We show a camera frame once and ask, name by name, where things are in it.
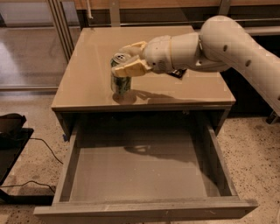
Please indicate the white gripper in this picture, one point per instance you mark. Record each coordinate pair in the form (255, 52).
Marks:
(157, 53)

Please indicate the green soda can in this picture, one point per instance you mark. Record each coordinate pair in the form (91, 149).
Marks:
(119, 85)

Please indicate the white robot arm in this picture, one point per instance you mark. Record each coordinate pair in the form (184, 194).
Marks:
(220, 44)

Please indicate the open grey top drawer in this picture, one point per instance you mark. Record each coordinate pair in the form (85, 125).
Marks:
(145, 169)

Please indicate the black snack bar packet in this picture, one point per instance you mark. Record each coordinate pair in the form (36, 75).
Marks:
(178, 73)

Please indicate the small dark floor object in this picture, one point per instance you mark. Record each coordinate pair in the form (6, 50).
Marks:
(273, 118)

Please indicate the metal rail frame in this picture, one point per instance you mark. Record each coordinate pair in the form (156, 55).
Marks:
(259, 17)

